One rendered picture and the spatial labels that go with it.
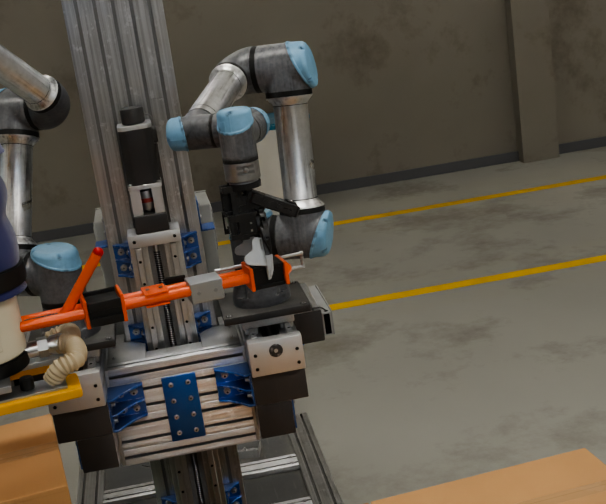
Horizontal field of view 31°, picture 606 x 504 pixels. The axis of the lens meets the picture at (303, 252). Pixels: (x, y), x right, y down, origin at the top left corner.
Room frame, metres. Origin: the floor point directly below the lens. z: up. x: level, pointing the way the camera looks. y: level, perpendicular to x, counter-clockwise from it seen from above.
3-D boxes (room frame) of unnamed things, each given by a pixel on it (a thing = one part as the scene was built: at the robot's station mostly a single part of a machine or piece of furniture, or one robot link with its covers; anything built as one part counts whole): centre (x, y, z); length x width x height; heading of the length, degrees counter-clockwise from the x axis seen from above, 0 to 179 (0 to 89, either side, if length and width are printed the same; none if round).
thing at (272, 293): (2.71, 0.12, 1.09); 0.15 x 0.15 x 0.10
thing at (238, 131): (2.26, 0.10, 1.54); 0.09 x 0.08 x 0.11; 166
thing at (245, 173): (2.25, 0.10, 1.47); 0.08 x 0.08 x 0.05
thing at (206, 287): (2.21, 0.22, 1.24); 0.07 x 0.07 x 0.04; 15
